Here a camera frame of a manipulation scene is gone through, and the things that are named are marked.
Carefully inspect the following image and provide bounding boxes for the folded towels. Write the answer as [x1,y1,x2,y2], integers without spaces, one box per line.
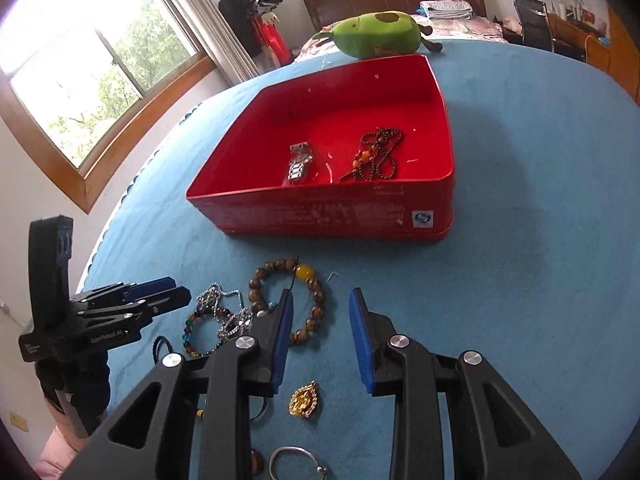
[419,0,474,22]

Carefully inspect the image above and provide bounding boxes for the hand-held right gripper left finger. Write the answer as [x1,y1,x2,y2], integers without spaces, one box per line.
[60,287,296,480]

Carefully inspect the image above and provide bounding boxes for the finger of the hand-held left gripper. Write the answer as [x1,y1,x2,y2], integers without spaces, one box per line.
[80,286,193,331]
[75,276,177,311]

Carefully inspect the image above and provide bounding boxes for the colourful bead bracelet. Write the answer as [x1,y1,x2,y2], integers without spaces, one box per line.
[182,307,241,359]

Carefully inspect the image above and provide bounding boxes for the gold pendant with dark cord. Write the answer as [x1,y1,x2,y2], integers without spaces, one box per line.
[151,335,323,423]

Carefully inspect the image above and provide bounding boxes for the coat rack with dark clothes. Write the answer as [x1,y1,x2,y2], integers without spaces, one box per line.
[217,0,287,61]

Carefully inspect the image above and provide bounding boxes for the silver bangle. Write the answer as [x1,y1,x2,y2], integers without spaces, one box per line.
[268,446,331,480]

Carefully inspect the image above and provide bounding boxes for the red bag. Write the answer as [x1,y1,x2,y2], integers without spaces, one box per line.
[250,15,294,68]

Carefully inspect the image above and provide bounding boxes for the pink clothing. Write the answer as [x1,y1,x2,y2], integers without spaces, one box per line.
[39,407,103,480]

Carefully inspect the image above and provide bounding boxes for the large wooden-framed window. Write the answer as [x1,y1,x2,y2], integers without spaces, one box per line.
[0,0,217,213]

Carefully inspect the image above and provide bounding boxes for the red metal box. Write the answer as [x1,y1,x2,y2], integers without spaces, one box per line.
[186,54,457,243]

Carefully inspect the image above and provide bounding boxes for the green avocado plush toy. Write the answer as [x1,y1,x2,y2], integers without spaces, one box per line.
[312,11,445,58]

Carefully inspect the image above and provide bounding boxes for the white curtain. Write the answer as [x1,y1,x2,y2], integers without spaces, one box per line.
[150,0,262,87]

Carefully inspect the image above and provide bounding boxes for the dark wooden headboard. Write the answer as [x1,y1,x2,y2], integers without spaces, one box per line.
[302,0,488,31]

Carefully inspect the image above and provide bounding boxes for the silver chain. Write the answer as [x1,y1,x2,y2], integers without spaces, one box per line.
[196,282,256,343]

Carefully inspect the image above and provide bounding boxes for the black office chair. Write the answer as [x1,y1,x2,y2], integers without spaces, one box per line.
[510,0,557,54]

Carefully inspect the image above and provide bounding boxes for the person's left hand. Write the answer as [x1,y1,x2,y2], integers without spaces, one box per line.
[36,352,112,436]

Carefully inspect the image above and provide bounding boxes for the brown bead bracelet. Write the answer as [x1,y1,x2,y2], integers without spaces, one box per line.
[248,258,326,346]

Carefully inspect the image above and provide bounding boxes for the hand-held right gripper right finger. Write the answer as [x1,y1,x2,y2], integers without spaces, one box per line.
[348,287,583,480]

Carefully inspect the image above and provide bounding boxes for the dark beaded necklace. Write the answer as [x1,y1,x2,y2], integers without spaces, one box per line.
[337,127,405,183]

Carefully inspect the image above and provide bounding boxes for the blue bed sheet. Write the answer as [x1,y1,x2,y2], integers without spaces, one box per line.
[82,37,640,480]

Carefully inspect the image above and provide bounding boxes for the wooden desk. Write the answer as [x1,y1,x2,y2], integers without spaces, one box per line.
[547,10,640,103]

